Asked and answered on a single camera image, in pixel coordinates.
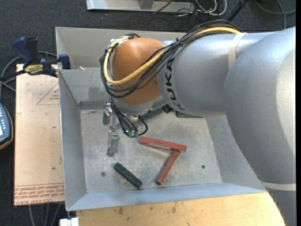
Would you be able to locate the red-brown flat block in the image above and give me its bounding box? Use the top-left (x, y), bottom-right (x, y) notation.
top-left (139, 136), bottom-right (188, 153)
top-left (156, 150), bottom-right (181, 186)

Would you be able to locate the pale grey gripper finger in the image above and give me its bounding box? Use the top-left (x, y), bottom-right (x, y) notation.
top-left (102, 103), bottom-right (113, 125)
top-left (106, 129), bottom-right (120, 157)

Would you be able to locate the brown cardboard board, red print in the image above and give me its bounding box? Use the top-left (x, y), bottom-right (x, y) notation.
top-left (14, 64), bottom-right (65, 207)

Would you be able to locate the grey metal bin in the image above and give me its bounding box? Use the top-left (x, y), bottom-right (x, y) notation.
top-left (55, 26), bottom-right (268, 212)

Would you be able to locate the dark green flat block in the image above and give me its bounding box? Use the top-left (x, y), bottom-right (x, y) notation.
top-left (140, 106), bottom-right (166, 121)
top-left (176, 110), bottom-right (204, 119)
top-left (113, 162), bottom-right (144, 190)

